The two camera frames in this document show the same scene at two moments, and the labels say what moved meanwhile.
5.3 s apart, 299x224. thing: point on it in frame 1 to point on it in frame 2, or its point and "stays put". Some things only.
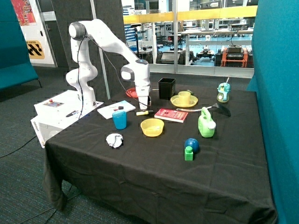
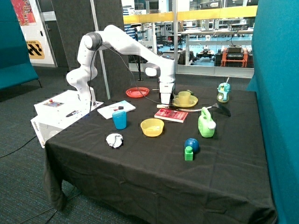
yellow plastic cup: (184, 97) stays put
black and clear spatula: (217, 106) stays put
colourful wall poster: (24, 12) stays put
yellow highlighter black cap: (148, 112) to (162, 106)
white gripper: (142, 93) to (165, 98)
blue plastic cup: (119, 117) stays put
